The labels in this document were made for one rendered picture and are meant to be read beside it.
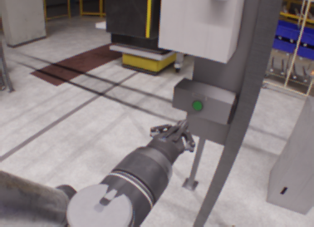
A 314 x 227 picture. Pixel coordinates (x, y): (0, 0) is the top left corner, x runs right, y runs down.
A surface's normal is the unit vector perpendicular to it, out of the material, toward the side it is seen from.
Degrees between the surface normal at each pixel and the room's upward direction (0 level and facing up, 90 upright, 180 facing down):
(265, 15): 90
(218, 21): 90
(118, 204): 6
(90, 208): 0
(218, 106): 90
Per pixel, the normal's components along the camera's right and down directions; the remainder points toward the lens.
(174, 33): -0.48, 0.42
